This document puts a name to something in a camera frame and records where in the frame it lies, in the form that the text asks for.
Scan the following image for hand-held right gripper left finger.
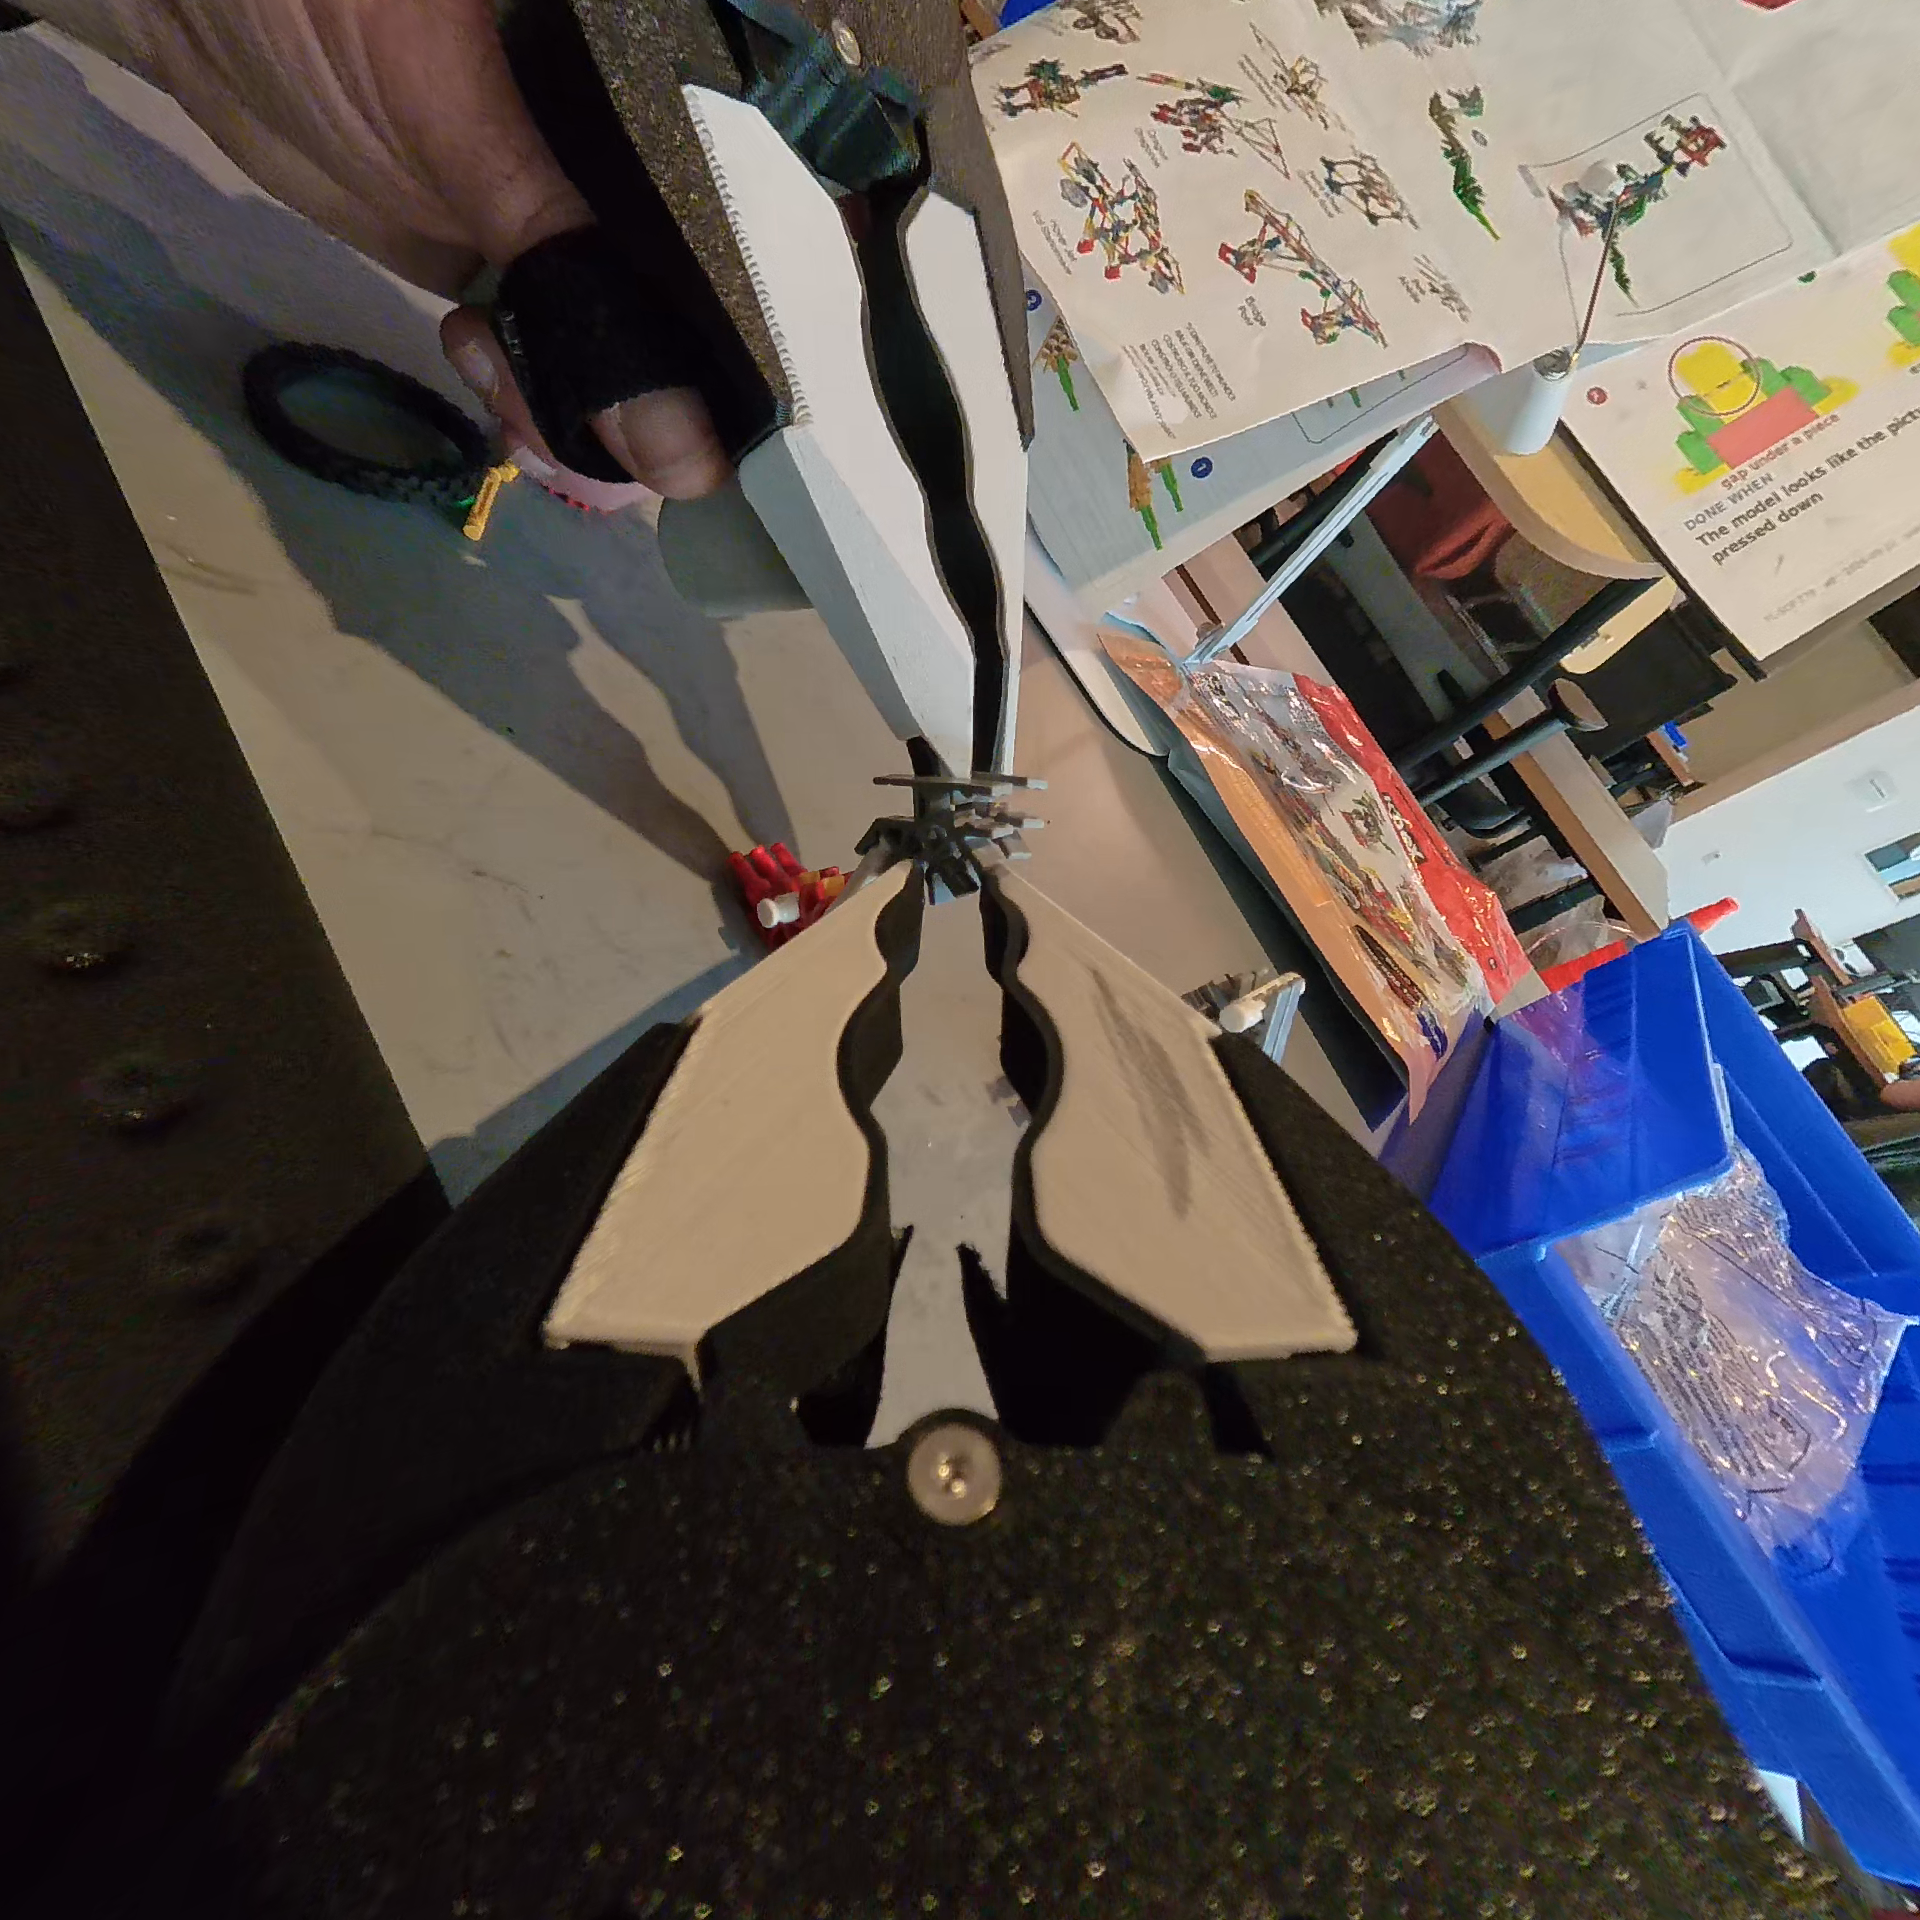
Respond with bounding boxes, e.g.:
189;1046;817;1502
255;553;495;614
544;866;924;1379

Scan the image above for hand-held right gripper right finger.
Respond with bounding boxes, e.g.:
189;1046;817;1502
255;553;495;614
983;871;1361;1368

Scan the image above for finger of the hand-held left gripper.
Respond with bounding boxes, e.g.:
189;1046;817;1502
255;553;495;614
896;184;1033;780
680;86;981;742

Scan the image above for grey-topped red yellow toy assembly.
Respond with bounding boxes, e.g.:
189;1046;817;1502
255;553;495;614
1185;970;1309;1066

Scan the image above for small red yellow toy assembly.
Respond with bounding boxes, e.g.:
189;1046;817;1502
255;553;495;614
727;844;851;951

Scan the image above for orange toy parts bag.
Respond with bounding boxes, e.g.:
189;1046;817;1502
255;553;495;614
1100;626;1551;1124

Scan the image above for printed instruction booklet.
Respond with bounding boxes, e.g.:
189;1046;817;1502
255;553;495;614
967;0;1920;602

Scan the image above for blue plastic bin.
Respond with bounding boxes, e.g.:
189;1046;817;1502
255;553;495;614
1381;920;1920;1883

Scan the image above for black rubber toy tyre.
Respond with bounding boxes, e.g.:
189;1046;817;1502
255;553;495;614
243;340;500;506

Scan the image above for clear plastic bag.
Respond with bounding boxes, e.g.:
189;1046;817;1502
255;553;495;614
1556;1153;1911;1554

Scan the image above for white cylindrical holder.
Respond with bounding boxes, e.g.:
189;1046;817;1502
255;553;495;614
1500;350;1579;459

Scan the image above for black dimpled plastic panel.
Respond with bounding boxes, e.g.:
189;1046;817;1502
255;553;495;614
0;241;453;1548

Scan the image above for white printed sign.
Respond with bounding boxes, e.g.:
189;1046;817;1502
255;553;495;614
1560;224;1920;663

